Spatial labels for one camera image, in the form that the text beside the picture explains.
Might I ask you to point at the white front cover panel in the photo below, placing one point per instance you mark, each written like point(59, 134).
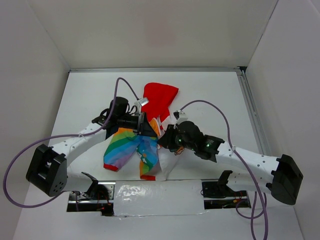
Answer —
point(158, 198)

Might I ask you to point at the rainbow children's zip jacket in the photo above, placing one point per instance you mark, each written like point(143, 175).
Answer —
point(156, 162)

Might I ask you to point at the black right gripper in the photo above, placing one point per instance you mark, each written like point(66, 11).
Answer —
point(166, 140)

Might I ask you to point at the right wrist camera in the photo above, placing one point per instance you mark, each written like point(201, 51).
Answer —
point(180, 116)

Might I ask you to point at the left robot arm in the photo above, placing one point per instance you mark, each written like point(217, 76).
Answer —
point(48, 167)

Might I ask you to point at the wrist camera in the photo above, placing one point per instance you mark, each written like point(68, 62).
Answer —
point(142, 101)
point(180, 116)

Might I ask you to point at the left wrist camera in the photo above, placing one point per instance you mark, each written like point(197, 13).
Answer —
point(142, 101)

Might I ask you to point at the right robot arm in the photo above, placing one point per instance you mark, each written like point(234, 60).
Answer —
point(278, 176)

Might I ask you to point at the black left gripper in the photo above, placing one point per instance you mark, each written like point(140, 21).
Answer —
point(143, 126)

